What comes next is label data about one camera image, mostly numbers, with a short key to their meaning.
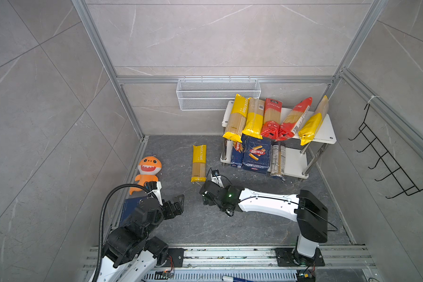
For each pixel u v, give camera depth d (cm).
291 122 75
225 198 60
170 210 58
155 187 60
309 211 48
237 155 98
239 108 80
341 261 73
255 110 80
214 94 100
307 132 69
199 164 103
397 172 63
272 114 79
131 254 43
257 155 95
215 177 71
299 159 103
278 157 98
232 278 68
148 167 95
